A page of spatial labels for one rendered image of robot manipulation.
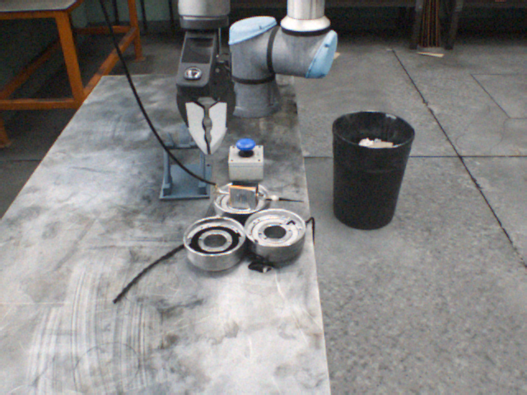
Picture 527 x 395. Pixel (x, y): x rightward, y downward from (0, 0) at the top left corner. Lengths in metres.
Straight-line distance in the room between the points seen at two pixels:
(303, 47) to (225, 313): 0.68
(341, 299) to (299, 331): 1.18
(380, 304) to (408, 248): 0.36
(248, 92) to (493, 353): 1.18
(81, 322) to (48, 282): 0.12
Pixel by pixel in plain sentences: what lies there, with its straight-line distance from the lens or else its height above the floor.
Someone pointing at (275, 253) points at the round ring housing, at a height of 0.83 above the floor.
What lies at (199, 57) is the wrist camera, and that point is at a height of 1.14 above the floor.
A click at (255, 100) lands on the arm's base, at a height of 0.85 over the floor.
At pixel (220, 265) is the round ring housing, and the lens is 0.83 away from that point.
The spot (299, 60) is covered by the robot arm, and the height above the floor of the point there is 0.96.
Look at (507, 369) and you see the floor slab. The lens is 1.87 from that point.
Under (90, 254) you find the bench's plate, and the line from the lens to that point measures 0.93.
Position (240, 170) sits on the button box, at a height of 0.83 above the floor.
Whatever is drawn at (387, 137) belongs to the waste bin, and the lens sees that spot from 2.29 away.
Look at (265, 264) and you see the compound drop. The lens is 0.85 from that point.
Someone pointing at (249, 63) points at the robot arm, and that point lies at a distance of 1.29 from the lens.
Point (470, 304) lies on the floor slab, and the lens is 2.03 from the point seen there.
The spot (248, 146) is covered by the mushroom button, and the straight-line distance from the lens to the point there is 1.05.
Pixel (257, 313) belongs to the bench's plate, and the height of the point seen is 0.80.
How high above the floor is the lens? 1.38
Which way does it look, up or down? 35 degrees down
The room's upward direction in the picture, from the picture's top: 1 degrees counter-clockwise
